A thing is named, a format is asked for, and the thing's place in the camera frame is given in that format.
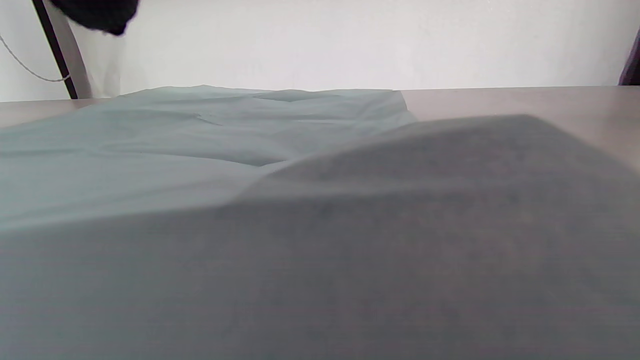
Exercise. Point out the person's right hand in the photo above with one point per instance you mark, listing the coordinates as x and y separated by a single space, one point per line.
100 12

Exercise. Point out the light blue gift wrapping paper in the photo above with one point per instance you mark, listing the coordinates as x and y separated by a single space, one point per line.
150 150

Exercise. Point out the black metal pole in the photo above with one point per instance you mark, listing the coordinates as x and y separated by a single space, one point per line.
55 50
634 70

